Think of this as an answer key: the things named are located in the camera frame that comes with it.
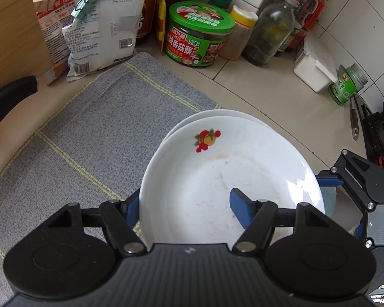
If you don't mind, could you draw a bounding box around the steel kitchen knife black handle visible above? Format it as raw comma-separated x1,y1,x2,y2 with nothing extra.
0,75,39,122

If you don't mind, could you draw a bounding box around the dark soy sauce bottle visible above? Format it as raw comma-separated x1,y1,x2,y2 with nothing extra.
136,0,157,47

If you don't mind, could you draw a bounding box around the clear glass bottle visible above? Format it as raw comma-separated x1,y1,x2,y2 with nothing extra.
241,0,300,67

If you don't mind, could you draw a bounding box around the white plate with fruit print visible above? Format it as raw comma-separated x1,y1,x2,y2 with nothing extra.
139,116,325,246

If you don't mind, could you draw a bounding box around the small green glass jar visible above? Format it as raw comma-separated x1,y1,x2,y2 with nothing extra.
328,63,368,105

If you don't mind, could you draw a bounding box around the red white paper bag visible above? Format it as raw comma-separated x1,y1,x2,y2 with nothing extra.
33,0,79,83

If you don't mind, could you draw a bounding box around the white clipped powder bag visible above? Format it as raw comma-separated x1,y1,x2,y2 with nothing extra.
62,0,145,82

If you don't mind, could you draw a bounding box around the yellow lid spice jar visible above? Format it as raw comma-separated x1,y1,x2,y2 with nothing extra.
220,6,258,60

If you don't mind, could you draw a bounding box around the grey checked dish mat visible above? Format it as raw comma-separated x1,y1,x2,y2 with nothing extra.
0,53,216,306

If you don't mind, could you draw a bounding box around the red cap sauce bottle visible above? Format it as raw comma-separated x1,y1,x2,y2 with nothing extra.
275,0,329,57

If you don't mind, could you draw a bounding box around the bamboo cutting board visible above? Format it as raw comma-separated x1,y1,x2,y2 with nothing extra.
0,0,52,89

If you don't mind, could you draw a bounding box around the white plastic box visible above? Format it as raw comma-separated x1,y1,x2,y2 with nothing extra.
293,33,337,93

